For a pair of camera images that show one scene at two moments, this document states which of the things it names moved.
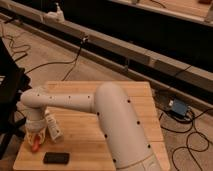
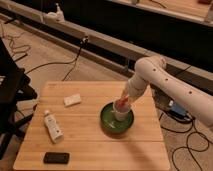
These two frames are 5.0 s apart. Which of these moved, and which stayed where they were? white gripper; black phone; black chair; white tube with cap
Moved: white gripper
Stayed: black chair; black phone; white tube with cap
